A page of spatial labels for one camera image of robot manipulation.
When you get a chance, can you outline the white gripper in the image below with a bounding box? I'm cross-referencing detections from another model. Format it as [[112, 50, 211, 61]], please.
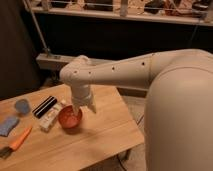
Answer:
[[71, 85, 97, 116]]

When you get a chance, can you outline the red ceramic bowl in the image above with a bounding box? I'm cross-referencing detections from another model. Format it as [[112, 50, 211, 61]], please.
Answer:
[[58, 105, 82, 129]]

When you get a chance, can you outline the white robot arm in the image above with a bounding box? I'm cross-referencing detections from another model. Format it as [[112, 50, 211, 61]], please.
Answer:
[[60, 49, 213, 171]]

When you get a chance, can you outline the black striped rectangular block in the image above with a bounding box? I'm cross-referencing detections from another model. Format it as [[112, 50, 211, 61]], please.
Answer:
[[32, 96, 57, 118]]

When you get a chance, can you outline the white rectangular bottle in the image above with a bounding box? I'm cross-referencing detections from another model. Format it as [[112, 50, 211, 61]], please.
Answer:
[[39, 100, 66, 132]]

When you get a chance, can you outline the small blue round cup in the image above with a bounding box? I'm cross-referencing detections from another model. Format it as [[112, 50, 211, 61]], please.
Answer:
[[15, 99, 30, 114]]

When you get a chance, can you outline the metal diagonal pole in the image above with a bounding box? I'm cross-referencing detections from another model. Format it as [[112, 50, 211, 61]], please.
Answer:
[[24, 0, 61, 59]]

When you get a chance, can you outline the blue sponge cloth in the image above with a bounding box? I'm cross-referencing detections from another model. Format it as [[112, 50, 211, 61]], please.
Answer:
[[0, 116, 19, 137]]

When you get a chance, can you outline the black power cable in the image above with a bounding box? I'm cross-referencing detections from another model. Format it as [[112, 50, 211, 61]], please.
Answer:
[[114, 113, 146, 171]]

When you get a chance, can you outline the orange handled brush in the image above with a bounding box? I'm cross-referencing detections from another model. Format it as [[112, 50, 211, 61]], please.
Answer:
[[0, 126, 32, 159]]

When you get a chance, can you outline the upper wooden shelf rail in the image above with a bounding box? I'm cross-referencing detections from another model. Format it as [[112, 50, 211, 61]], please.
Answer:
[[22, 0, 213, 27]]

